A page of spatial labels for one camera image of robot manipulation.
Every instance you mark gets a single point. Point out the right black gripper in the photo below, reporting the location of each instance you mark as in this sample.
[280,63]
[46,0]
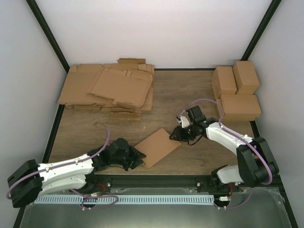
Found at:
[179,135]

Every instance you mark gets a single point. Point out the black frame post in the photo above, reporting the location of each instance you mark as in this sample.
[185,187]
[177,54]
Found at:
[48,33]
[273,6]

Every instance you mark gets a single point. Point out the right black frame post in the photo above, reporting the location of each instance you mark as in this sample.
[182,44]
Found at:
[273,6]

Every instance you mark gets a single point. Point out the left black frame post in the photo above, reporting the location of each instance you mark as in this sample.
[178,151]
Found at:
[48,33]

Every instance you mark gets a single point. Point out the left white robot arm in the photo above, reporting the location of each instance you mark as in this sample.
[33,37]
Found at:
[95,160]

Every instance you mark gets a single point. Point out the folded cardboard box back right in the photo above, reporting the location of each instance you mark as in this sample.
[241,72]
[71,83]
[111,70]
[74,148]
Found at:
[245,77]

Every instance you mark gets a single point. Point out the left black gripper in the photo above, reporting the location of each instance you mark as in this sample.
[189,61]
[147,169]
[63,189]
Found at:
[135,157]

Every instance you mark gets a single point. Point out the folded cardboard box back left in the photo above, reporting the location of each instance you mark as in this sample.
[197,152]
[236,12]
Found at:
[223,81]

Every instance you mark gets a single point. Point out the black aluminium front rail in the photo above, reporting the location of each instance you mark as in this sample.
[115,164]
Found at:
[152,181]

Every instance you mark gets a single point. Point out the brown cardboard box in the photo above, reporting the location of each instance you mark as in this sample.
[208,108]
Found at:
[156,147]

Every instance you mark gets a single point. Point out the stack of flat cardboard sheets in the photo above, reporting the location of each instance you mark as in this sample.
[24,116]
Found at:
[124,89]

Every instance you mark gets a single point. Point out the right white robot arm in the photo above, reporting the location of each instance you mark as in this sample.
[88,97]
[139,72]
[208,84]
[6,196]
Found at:
[256,164]

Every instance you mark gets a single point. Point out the folded cardboard box front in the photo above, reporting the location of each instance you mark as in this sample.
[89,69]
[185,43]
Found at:
[239,107]

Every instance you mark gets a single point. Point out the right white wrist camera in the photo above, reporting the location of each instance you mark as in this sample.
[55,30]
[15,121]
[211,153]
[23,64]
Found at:
[183,121]

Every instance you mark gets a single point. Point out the light blue slotted cable duct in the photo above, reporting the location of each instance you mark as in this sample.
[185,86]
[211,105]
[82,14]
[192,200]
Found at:
[130,200]

